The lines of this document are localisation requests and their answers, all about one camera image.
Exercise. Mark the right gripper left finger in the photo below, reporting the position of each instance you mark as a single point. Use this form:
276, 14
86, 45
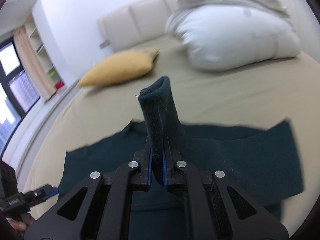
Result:
99, 207

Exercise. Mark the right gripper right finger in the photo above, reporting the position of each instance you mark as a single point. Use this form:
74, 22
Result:
215, 206

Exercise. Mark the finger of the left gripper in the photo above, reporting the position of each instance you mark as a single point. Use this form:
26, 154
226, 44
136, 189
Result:
54, 192
39, 193

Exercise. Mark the dark green sweater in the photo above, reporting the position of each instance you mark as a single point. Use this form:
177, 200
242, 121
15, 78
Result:
265, 163

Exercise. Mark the left hand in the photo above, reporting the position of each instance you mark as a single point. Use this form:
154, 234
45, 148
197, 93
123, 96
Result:
20, 226

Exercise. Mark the black framed window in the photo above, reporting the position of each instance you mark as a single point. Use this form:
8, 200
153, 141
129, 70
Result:
18, 94

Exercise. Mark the red box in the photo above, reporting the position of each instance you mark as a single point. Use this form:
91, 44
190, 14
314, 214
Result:
59, 84

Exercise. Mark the green box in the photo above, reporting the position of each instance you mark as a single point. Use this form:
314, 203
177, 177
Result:
51, 73

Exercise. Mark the beige curtain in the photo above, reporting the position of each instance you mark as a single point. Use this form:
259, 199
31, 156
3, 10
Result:
32, 65

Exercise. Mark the beige bed sheet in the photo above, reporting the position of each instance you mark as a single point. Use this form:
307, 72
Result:
258, 95

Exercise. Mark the yellow pillow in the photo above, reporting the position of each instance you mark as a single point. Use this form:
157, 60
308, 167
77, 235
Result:
120, 67

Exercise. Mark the white folded duvet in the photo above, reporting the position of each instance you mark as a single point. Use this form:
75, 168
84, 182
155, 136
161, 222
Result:
221, 35

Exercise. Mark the cream leather headboard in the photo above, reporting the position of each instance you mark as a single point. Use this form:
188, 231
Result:
136, 23

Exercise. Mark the white wall shelf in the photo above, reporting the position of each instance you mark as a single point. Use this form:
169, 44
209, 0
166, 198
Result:
39, 48

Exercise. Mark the wall socket panel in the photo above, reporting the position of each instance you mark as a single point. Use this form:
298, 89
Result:
104, 44

